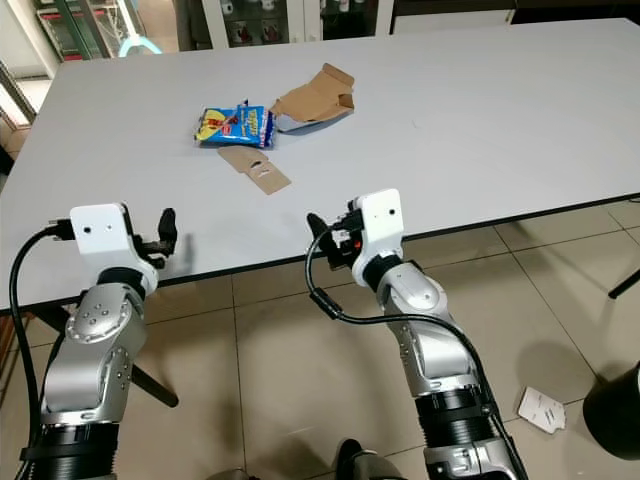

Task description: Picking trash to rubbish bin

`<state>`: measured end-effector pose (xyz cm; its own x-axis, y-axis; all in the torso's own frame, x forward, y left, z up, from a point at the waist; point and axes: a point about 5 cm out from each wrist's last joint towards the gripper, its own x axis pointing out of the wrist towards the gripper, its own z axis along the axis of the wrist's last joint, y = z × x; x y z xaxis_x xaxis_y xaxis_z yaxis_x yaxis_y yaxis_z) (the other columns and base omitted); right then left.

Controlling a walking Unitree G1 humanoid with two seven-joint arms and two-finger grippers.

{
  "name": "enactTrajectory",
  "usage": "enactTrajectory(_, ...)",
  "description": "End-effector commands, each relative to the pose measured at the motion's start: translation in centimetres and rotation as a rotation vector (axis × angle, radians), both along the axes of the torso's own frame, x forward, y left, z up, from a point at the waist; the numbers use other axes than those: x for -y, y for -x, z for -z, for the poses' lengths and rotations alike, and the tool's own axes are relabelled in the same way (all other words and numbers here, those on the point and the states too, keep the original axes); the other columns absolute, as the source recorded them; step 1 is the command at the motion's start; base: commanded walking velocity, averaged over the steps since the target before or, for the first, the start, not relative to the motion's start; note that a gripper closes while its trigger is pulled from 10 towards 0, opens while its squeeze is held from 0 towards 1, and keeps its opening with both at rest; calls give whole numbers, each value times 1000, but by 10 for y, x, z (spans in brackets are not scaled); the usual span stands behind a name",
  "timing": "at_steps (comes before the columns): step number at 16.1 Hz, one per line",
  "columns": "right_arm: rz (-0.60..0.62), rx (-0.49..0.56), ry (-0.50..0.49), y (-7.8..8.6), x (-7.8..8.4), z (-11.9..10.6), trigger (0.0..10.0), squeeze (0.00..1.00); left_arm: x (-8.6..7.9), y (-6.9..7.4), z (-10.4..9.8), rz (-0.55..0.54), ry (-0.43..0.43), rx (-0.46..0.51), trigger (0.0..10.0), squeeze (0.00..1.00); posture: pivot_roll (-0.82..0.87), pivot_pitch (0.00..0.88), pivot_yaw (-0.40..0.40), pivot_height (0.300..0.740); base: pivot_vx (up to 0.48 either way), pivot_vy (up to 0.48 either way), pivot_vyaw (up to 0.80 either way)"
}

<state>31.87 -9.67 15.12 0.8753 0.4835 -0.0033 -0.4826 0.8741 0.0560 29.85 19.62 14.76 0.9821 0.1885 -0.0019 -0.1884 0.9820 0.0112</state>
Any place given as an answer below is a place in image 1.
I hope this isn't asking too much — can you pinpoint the blue snack bag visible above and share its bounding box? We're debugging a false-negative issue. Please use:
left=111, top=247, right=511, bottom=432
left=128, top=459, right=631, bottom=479
left=196, top=100, right=276, bottom=149

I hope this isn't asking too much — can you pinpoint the black round rubbish bin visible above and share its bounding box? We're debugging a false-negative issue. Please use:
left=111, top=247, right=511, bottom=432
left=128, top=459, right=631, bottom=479
left=582, top=362, right=640, bottom=461

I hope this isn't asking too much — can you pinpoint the small flat brown cardboard piece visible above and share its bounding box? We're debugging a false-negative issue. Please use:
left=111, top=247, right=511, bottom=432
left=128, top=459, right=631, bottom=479
left=218, top=146, right=292, bottom=195

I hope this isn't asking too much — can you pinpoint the robot right leg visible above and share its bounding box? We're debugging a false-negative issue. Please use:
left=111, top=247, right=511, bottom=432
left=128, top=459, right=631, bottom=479
left=334, top=438, right=409, bottom=480

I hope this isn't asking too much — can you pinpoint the glass door cabinet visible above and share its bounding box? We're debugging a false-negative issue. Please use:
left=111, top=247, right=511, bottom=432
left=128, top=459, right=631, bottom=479
left=202, top=0, right=393, bottom=49

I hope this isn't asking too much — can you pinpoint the white paper scrap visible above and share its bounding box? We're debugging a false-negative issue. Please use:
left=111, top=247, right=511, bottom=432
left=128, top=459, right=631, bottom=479
left=518, top=386, right=569, bottom=434

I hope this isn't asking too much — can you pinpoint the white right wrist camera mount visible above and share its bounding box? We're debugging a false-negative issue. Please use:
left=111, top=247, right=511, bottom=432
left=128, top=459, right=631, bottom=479
left=358, top=189, right=404, bottom=273

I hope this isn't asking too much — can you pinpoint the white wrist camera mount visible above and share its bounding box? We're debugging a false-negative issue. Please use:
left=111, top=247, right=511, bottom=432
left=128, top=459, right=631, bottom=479
left=358, top=189, right=404, bottom=273
left=69, top=203, right=158, bottom=294

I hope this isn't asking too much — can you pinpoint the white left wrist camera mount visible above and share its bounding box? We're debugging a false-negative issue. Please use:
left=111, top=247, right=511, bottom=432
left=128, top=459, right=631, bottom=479
left=69, top=203, right=158, bottom=294

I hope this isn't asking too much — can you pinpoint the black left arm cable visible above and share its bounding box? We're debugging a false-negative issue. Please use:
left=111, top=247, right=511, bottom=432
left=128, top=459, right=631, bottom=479
left=8, top=224, right=75, bottom=411

